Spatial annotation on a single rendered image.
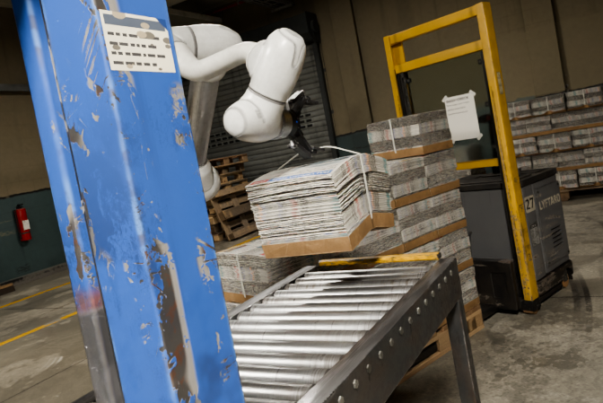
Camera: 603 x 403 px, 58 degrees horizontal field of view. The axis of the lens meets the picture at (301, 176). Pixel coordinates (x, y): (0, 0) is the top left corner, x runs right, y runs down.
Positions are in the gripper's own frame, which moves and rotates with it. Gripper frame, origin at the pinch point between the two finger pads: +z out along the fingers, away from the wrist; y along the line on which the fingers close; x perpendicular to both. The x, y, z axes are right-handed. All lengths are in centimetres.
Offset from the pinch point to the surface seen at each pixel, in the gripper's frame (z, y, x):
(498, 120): 185, -5, 21
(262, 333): -39, 52, -1
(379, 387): -46, 59, 32
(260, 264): 34, 48, -51
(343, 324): -32, 51, 18
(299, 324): -32, 52, 6
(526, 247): 193, 71, 26
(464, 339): 20, 71, 32
